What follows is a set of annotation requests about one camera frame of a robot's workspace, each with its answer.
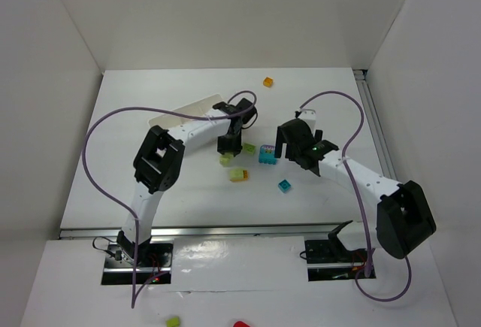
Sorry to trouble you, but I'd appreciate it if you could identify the pale green stepped lego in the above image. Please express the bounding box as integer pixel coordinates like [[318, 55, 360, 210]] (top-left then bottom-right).
[[219, 153, 233, 167]]

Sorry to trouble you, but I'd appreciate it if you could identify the green square lego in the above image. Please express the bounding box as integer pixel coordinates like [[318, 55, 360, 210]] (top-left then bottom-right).
[[243, 143, 256, 155]]

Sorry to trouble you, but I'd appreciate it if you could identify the large teal printed lego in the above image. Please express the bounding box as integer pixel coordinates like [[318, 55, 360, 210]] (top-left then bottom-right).
[[259, 144, 277, 165]]

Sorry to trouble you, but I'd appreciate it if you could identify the green and orange lego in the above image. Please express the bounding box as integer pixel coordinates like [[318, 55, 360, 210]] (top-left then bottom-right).
[[229, 168, 249, 183]]

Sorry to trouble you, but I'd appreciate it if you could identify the small teal lego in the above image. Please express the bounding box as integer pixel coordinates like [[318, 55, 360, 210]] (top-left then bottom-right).
[[277, 179, 292, 193]]

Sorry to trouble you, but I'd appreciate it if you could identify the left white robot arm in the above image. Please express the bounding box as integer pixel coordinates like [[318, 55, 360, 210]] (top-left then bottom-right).
[[116, 98, 257, 260]]

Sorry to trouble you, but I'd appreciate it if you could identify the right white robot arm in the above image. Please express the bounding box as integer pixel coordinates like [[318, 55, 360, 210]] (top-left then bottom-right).
[[274, 118, 437, 259]]

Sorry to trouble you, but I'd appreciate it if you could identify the white three-compartment tray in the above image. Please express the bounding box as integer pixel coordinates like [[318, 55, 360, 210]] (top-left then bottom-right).
[[148, 94, 223, 129]]

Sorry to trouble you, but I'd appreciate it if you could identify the red object at front edge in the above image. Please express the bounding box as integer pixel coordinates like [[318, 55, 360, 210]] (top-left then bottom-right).
[[233, 320, 250, 327]]

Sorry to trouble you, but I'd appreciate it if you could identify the green lego on front ledge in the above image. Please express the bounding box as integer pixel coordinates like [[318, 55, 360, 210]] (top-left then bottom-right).
[[165, 316, 181, 327]]

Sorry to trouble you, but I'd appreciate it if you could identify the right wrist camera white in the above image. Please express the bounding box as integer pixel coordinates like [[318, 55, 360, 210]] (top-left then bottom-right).
[[295, 108, 316, 131]]

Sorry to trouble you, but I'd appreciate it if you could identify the aluminium right rail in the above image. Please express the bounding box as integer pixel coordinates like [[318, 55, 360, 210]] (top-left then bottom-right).
[[352, 69, 397, 180]]

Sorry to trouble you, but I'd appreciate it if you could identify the aluminium rail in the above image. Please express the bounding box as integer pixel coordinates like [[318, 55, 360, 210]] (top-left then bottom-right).
[[58, 222, 380, 240], [352, 69, 397, 180]]

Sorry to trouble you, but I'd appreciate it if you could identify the aluminium front rail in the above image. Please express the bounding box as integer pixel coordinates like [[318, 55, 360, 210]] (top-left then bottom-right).
[[58, 222, 380, 240]]

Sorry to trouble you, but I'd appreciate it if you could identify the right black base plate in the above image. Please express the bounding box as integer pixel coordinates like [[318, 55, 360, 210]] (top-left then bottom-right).
[[299, 239, 368, 282]]

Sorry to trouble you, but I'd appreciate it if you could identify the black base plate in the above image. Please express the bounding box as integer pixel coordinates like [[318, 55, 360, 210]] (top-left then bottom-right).
[[92, 237, 174, 286], [299, 239, 368, 282]]

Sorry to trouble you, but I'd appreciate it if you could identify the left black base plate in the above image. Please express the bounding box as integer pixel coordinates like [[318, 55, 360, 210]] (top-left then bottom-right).
[[92, 237, 174, 286]]

